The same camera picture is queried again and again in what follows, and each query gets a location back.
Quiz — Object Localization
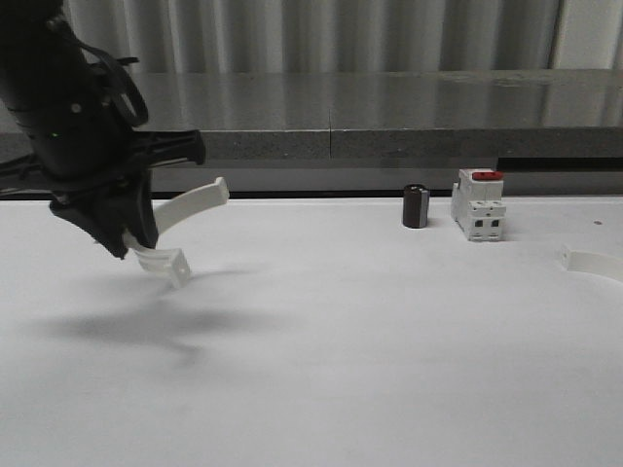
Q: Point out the grey stone countertop ledge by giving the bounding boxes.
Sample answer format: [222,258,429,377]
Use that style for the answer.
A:
[135,70,622,197]

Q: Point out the dark brown cylindrical capacitor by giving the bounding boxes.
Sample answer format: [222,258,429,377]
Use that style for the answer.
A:
[402,184,429,229]

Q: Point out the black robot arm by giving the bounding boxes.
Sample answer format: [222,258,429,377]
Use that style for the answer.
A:
[1,1,205,258]

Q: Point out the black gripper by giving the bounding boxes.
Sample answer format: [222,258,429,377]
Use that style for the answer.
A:
[36,130,205,260]

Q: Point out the white half pipe clamp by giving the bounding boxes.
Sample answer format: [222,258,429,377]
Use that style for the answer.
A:
[561,246,623,282]
[123,177,230,289]

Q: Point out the white circuit breaker red switch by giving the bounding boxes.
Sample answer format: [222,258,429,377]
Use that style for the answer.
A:
[451,168,506,241]

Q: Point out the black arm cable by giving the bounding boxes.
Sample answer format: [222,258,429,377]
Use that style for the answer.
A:
[46,18,150,128]

